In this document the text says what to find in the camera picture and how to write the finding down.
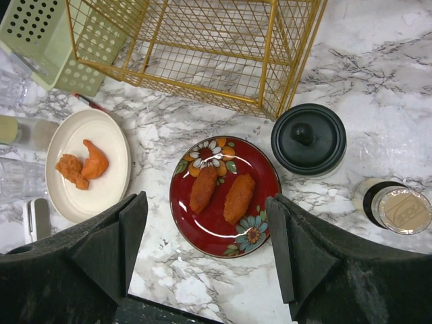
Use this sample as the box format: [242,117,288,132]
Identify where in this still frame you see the white folded peeler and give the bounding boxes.
[23,198,51,244]

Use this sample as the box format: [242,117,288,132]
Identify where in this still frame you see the cream round plate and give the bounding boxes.
[45,109,131,223]

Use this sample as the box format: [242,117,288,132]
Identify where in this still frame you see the red floral plate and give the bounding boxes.
[169,136,281,258]

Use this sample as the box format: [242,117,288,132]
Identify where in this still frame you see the clear plastic cup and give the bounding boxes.
[1,49,32,107]
[1,157,47,204]

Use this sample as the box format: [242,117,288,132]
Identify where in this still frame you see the left orange croquette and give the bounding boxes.
[189,167,218,214]

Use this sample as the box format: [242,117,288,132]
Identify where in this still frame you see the black-lid glass jar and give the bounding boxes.
[271,103,347,178]

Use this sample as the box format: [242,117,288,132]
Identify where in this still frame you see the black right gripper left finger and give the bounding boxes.
[1,192,148,323]

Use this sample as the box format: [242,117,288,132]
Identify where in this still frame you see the right orange croquette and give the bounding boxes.
[223,173,255,225]

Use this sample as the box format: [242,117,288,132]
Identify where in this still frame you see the small yellow spice bottle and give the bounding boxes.
[352,178,431,235]

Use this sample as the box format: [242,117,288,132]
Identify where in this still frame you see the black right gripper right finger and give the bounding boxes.
[265,194,431,323]

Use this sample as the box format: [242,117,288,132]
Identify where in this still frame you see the green-lid seasoning shaker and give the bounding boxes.
[0,115,59,152]

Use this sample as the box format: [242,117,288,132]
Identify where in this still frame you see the orange fried nugget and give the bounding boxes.
[55,154,89,190]

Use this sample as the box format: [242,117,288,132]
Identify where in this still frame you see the orange croquette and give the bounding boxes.
[223,173,255,225]
[189,167,218,214]

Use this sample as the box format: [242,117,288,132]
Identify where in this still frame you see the pale green plastic basket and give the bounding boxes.
[1,1,126,97]

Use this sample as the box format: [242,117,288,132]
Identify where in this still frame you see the red pen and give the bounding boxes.
[72,92,104,111]

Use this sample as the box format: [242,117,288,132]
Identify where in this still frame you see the gold wire rack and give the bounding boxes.
[65,0,327,119]

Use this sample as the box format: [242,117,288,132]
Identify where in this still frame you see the orange chicken wing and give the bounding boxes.
[81,139,109,180]

